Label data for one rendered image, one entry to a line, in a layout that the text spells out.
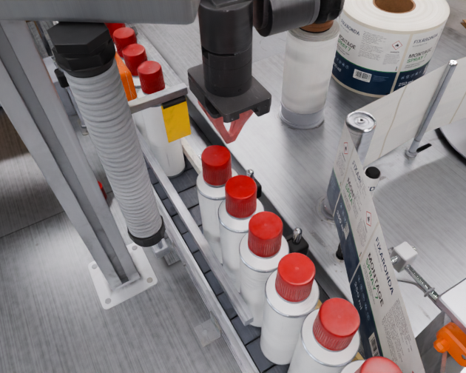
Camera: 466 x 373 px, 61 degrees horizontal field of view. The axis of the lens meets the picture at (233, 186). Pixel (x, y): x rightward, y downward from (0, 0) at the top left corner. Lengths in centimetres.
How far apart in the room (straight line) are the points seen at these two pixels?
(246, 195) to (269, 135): 37
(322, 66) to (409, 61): 21
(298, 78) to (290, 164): 15
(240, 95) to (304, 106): 28
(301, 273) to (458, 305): 12
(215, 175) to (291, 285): 15
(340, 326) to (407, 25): 60
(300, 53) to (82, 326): 53
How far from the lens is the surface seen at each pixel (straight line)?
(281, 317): 39
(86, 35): 24
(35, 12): 26
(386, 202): 69
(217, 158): 43
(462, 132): 84
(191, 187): 67
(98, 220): 53
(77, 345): 64
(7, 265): 75
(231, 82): 46
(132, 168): 30
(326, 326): 34
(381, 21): 82
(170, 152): 65
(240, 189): 40
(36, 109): 40
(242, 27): 43
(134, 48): 62
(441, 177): 76
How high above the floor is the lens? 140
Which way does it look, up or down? 51 degrees down
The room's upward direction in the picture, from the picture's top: 2 degrees counter-clockwise
